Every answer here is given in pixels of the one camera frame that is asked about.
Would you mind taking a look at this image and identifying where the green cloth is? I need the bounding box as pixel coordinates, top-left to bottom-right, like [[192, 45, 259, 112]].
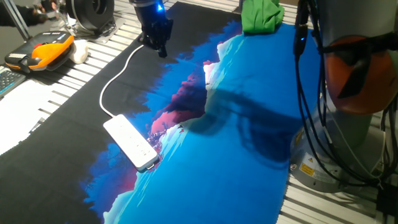
[[241, 0, 285, 35]]

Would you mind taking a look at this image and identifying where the white rounded plastic object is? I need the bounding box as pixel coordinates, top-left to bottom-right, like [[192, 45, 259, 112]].
[[68, 39, 90, 65]]

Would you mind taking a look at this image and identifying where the black cable bundle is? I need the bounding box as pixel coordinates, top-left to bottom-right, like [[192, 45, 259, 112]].
[[377, 98, 398, 185]]

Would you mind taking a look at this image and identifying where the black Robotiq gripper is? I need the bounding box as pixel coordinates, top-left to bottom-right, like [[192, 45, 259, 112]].
[[133, 0, 174, 59]]

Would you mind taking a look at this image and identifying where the black cable with blue LED plug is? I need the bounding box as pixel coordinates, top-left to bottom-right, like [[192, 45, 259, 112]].
[[293, 0, 382, 188]]

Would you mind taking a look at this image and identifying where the black strap on arm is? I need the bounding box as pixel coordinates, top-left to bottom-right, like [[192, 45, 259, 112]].
[[319, 32, 398, 100]]

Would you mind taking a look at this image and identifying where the blue mountain print cloth mat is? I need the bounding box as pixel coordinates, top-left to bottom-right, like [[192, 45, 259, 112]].
[[0, 1, 322, 224]]

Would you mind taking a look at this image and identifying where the white power strip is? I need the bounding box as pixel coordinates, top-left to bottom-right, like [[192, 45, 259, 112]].
[[103, 114, 160, 173]]

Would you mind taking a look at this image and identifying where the white paper sheet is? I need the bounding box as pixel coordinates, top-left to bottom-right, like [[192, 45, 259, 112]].
[[0, 79, 53, 156]]

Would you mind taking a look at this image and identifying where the dark computer keyboard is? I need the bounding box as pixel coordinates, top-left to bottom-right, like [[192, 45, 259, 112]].
[[0, 65, 27, 98]]

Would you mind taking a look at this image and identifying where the black round fan housing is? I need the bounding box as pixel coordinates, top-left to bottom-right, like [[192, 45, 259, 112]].
[[65, 0, 116, 34]]

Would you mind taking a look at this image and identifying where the white power strip cable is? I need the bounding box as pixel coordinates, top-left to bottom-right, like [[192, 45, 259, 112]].
[[99, 44, 146, 119]]

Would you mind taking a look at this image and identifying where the grey metal bar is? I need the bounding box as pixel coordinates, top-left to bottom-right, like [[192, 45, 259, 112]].
[[2, 0, 32, 42]]

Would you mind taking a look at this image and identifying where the orange and black teach pendant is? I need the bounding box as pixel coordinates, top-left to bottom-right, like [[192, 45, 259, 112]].
[[4, 30, 75, 74]]

